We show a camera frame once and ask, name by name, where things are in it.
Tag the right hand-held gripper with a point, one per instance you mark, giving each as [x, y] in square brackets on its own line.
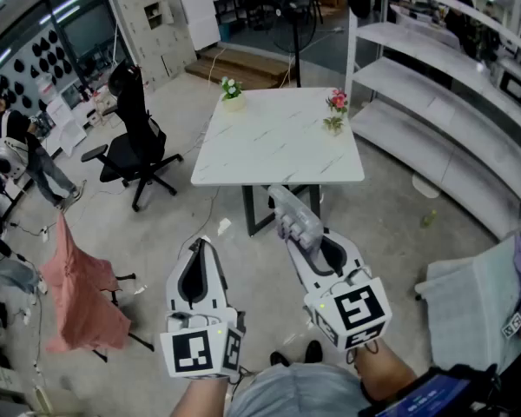
[356, 306]

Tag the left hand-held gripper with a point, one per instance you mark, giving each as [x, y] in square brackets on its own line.
[191, 354]

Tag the person's right forearm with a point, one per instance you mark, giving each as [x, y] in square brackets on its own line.
[382, 372]

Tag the person's left forearm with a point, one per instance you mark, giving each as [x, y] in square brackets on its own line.
[199, 398]

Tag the white paper scrap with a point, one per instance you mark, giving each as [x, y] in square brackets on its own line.
[224, 226]

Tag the black chair under cloth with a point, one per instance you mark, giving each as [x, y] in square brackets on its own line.
[126, 332]

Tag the black shoe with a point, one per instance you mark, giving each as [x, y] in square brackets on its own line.
[314, 352]
[280, 359]

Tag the green bottle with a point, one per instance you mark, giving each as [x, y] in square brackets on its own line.
[429, 219]

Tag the pink cloth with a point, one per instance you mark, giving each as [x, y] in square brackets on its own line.
[84, 298]

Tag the white floor disc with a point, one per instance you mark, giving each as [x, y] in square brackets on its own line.
[425, 186]

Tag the white marble table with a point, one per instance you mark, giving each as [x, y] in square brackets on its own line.
[278, 141]

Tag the person's grey shorts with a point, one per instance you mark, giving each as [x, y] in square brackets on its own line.
[295, 393]

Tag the small green potted plant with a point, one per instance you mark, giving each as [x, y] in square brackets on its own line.
[333, 125]

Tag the white covered box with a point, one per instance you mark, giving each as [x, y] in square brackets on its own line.
[469, 302]

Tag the black office chair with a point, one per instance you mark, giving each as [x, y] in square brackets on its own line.
[132, 146]

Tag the small white power strip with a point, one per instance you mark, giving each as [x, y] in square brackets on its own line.
[44, 233]

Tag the red flowers in pot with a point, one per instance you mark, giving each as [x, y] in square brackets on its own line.
[338, 101]

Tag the black device with blue screen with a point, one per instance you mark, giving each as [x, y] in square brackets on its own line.
[434, 395]

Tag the white shelf unit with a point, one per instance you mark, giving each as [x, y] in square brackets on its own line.
[438, 115]

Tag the white flowers in white pot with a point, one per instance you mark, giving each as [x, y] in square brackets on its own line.
[232, 96]

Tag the wooden steps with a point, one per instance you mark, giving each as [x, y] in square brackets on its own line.
[239, 68]

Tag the black standing fan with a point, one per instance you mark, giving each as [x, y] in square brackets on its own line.
[297, 20]

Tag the teal bin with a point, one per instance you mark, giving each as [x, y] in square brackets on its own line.
[225, 32]

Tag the white microwave oven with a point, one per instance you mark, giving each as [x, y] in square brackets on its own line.
[514, 87]

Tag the white locker cabinet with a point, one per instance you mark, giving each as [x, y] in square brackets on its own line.
[156, 28]

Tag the white panel cabinet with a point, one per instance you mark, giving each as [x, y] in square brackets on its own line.
[199, 20]

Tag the wall display of black bags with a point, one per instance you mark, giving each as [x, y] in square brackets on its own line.
[48, 54]

